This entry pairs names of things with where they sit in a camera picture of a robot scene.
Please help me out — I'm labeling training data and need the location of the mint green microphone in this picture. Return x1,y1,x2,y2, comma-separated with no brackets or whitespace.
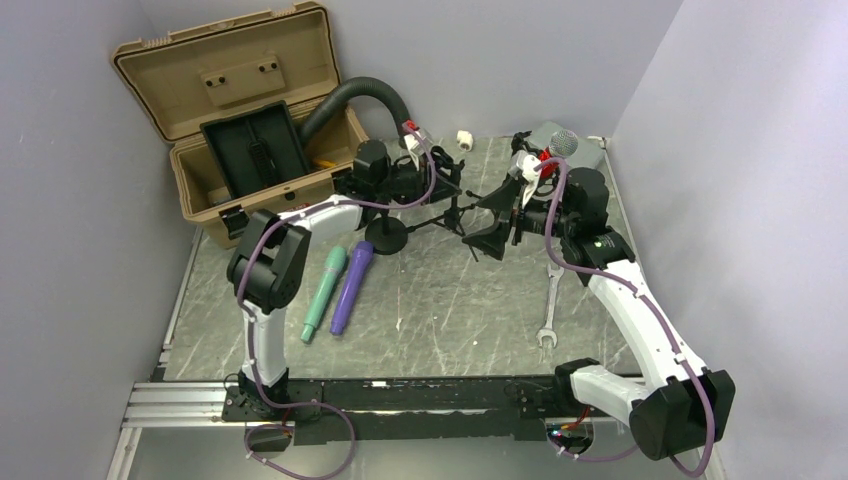
300,246,347,344

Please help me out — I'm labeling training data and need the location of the grey rectangular block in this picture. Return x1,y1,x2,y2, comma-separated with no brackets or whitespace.
526,121,604,169

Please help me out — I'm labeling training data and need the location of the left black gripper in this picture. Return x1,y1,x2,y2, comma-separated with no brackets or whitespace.
375,151,463,207

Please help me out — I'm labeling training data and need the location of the tan plastic tool case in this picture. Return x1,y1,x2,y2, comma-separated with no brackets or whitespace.
112,1,367,249

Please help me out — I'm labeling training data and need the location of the red microphone silver grille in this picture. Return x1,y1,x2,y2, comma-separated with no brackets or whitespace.
539,129,579,162

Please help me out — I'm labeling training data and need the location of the black corrugated hose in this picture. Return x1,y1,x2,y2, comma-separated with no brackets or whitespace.
297,76,416,151

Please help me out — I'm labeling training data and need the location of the small white pipe fitting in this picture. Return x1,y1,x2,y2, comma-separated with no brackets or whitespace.
456,130,474,152

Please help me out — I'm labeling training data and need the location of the black round-base mic stand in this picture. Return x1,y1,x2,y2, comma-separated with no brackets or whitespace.
364,216,408,255

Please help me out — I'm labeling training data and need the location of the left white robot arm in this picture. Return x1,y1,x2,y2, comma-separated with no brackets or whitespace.
226,140,465,420

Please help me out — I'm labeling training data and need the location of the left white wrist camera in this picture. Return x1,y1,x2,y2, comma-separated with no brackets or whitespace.
401,120,431,168

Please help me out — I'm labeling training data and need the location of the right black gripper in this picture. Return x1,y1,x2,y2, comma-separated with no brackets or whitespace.
462,177,577,260

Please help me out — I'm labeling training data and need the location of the purple cable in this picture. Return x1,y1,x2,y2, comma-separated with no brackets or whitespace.
235,129,439,480
533,157,717,478

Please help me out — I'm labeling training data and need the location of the black tripod mic stand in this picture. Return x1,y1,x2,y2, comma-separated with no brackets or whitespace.
405,159,482,237

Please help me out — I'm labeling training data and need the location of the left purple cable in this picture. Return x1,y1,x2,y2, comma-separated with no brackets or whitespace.
235,129,439,480

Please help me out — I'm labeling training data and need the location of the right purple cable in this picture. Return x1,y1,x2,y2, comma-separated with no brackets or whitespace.
533,157,717,478

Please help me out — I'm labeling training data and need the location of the black tray in case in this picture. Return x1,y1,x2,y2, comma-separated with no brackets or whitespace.
200,101,311,198

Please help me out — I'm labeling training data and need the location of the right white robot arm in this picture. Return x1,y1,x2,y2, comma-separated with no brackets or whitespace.
463,168,736,460

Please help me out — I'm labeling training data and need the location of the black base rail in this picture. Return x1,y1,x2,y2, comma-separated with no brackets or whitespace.
221,375,595,452

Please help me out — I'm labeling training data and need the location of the black tripod shock-mount stand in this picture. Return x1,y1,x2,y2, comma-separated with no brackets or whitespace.
484,132,559,245

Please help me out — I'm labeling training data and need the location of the silver open-end wrench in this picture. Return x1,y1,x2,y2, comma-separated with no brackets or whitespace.
536,263,564,348

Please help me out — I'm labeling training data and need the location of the aluminium extrusion frame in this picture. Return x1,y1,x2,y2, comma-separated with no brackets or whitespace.
105,228,233,480

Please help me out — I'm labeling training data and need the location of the purple microphone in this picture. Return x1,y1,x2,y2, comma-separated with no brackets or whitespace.
330,240,374,336

